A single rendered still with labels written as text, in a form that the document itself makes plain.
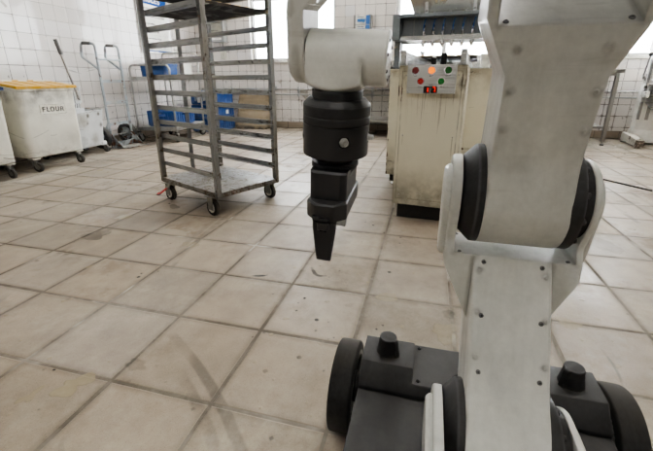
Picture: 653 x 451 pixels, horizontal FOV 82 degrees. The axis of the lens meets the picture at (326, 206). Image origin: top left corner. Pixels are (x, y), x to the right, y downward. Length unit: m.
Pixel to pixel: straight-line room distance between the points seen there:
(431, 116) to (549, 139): 1.60
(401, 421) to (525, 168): 0.51
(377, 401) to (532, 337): 0.36
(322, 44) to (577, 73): 0.28
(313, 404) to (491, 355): 0.57
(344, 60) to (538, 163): 0.27
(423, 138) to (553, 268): 1.58
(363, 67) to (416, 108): 1.65
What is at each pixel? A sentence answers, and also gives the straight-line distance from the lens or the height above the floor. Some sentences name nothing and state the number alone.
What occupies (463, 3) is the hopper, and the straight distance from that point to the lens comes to 2.88.
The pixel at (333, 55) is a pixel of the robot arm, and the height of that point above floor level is 0.79.
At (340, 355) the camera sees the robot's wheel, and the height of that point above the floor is 0.20.
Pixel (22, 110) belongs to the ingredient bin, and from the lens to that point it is 4.05.
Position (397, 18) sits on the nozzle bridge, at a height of 1.15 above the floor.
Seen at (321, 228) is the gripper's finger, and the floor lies 0.58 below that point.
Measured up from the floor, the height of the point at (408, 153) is 0.38.
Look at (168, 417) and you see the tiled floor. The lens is 1.10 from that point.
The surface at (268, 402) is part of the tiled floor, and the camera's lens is 1.07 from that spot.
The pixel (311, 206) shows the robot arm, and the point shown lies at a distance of 0.50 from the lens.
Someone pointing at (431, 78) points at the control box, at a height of 0.77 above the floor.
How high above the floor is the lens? 0.77
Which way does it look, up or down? 19 degrees down
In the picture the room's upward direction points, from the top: straight up
